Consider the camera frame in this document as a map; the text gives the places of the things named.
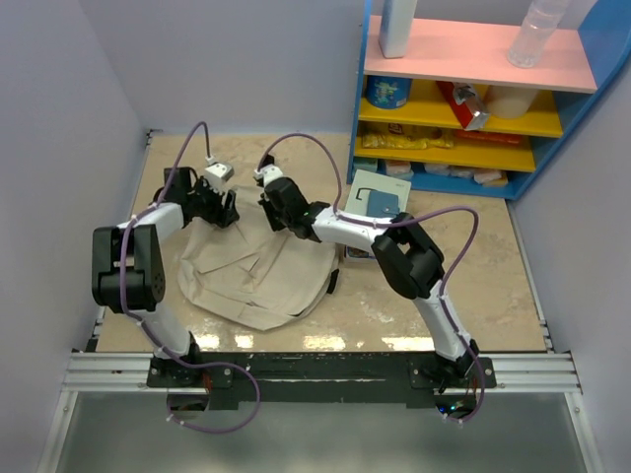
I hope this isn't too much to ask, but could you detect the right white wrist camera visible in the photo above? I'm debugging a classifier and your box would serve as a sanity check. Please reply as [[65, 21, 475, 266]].
[[253, 165, 284, 188]]

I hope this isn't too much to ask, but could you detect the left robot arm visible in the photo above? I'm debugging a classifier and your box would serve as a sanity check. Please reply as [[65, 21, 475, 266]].
[[92, 163, 239, 388]]

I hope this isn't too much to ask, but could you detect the white bowl cup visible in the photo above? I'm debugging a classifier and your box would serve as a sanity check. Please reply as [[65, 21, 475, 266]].
[[484, 85, 538, 119]]

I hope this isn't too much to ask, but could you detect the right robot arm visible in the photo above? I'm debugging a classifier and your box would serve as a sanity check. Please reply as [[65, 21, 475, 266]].
[[254, 171, 484, 387]]

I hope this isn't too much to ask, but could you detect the yellow snack bag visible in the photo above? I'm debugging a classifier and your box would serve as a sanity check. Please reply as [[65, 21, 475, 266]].
[[361, 123, 455, 151]]

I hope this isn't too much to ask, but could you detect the white book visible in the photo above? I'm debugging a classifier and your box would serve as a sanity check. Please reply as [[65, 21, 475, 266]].
[[344, 169, 411, 218]]

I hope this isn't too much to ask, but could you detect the blue shelf unit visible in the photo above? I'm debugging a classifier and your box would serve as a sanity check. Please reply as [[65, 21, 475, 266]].
[[348, 1, 630, 200]]

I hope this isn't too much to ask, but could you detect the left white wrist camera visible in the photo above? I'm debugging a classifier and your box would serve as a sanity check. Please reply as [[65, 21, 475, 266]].
[[203, 162, 235, 192]]

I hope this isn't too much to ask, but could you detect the orange red packet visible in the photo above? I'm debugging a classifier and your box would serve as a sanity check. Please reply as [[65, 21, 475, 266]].
[[454, 129, 523, 146]]

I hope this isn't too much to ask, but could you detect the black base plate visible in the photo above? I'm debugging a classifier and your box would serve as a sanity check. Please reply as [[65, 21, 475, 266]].
[[147, 352, 497, 412]]

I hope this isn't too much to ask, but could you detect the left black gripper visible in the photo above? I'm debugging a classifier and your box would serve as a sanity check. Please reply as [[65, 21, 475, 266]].
[[186, 176, 239, 229]]

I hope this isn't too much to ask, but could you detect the blue wallet notebook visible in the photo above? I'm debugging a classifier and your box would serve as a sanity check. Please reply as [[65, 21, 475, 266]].
[[366, 190, 400, 218]]

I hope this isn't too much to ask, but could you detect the beige student backpack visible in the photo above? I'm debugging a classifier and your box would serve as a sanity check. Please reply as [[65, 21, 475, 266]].
[[177, 186, 338, 331]]

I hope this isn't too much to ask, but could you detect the red snack packet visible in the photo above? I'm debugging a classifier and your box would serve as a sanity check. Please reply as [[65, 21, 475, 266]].
[[436, 81, 490, 130]]

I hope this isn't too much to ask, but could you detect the pastel sponges row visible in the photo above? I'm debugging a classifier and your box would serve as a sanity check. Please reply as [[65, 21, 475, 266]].
[[352, 158, 508, 187]]

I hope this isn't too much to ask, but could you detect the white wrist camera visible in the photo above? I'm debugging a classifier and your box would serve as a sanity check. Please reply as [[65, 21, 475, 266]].
[[203, 162, 235, 192], [253, 165, 284, 188]]

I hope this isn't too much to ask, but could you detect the blue tin can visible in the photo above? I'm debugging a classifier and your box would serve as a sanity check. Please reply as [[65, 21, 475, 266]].
[[365, 75, 412, 109]]

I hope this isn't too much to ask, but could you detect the clear plastic bottle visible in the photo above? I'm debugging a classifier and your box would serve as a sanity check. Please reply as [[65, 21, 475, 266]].
[[507, 0, 570, 68]]

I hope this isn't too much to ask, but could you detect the white bottle on shelf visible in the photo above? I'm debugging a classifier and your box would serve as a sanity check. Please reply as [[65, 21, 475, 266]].
[[378, 0, 417, 59]]

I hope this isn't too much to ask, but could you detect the colourful box under book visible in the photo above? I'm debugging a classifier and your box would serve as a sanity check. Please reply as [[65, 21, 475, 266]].
[[344, 246, 376, 263]]

